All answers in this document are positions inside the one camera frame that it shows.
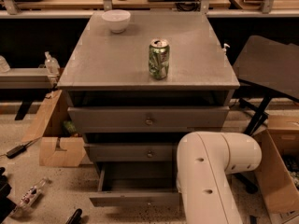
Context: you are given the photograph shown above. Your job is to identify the grey bottom drawer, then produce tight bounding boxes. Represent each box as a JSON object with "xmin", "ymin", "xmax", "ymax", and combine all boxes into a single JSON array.
[{"xmin": 90, "ymin": 161, "xmax": 180, "ymax": 207}]

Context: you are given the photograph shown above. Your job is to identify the grey drawer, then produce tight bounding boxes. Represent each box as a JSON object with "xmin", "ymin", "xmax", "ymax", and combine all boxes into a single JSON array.
[
  {"xmin": 68, "ymin": 106, "xmax": 229, "ymax": 133},
  {"xmin": 84, "ymin": 143, "xmax": 177, "ymax": 162},
  {"xmin": 90, "ymin": 161, "xmax": 180, "ymax": 207}
]

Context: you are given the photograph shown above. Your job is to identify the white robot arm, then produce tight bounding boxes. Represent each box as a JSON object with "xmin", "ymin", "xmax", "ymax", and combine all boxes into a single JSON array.
[{"xmin": 177, "ymin": 132, "xmax": 262, "ymax": 224}]

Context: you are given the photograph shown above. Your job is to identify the grey drawer cabinet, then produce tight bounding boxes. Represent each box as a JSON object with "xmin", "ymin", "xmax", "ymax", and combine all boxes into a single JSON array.
[{"xmin": 56, "ymin": 10, "xmax": 241, "ymax": 175}]

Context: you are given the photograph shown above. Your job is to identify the grey middle drawer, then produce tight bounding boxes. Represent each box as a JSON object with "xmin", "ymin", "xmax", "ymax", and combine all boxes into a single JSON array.
[{"xmin": 84, "ymin": 143, "xmax": 177, "ymax": 162}]

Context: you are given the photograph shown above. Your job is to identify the grey top drawer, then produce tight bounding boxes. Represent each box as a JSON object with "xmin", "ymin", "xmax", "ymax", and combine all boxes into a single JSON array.
[{"xmin": 68, "ymin": 106, "xmax": 229, "ymax": 133}]

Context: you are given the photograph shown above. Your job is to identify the open cardboard box left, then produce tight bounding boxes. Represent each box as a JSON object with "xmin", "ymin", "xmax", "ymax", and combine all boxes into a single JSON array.
[{"xmin": 22, "ymin": 91, "xmax": 89, "ymax": 167}]

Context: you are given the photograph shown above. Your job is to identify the open cardboard box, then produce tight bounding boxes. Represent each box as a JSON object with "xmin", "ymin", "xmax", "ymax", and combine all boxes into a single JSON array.
[
  {"xmin": 22, "ymin": 91, "xmax": 89, "ymax": 167},
  {"xmin": 254, "ymin": 115, "xmax": 299, "ymax": 224}
]

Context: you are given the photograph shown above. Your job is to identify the open cardboard box right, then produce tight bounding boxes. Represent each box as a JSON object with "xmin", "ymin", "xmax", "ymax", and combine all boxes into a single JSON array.
[{"xmin": 254, "ymin": 115, "xmax": 299, "ymax": 224}]

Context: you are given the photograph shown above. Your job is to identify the green soda can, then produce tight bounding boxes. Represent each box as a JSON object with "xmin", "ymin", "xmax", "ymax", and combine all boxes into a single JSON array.
[{"xmin": 149, "ymin": 38, "xmax": 170, "ymax": 79}]

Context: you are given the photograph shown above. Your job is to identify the white ceramic bowl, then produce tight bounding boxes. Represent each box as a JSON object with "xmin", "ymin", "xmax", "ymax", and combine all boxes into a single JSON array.
[{"xmin": 102, "ymin": 9, "xmax": 131, "ymax": 34}]

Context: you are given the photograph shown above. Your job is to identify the small white pump bottle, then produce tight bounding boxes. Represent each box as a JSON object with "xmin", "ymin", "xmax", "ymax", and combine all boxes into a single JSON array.
[{"xmin": 222, "ymin": 43, "xmax": 230, "ymax": 54}]

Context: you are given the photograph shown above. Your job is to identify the clear bottle on shelf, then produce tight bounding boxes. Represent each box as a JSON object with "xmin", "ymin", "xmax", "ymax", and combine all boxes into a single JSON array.
[{"xmin": 45, "ymin": 51, "xmax": 60, "ymax": 76}]

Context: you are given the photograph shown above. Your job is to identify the black folding table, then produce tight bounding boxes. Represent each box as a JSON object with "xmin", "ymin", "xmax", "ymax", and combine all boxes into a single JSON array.
[{"xmin": 233, "ymin": 35, "xmax": 299, "ymax": 135}]

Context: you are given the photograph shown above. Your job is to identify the low grey shelf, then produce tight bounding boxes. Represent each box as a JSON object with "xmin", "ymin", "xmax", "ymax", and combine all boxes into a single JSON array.
[{"xmin": 0, "ymin": 68, "xmax": 59, "ymax": 89}]

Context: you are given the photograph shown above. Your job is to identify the black object bottom edge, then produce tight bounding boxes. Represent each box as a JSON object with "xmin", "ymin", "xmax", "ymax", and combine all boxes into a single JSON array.
[{"xmin": 65, "ymin": 208, "xmax": 82, "ymax": 224}]

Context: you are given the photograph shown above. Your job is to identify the black power adapter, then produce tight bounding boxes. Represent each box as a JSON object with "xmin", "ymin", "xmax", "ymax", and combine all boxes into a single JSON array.
[{"xmin": 6, "ymin": 145, "xmax": 26, "ymax": 159}]

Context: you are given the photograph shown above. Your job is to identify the clear bottle on floor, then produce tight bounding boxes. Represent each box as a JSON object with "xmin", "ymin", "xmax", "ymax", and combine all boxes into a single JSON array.
[{"xmin": 10, "ymin": 177, "xmax": 50, "ymax": 217}]

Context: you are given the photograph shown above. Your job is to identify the clear container far left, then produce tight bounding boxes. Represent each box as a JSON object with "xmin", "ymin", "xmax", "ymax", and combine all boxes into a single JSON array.
[{"xmin": 0, "ymin": 56, "xmax": 10, "ymax": 73}]

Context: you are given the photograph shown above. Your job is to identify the black equipment left edge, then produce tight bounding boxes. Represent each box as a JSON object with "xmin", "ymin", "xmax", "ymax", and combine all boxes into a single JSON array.
[{"xmin": 0, "ymin": 167, "xmax": 16, "ymax": 224}]

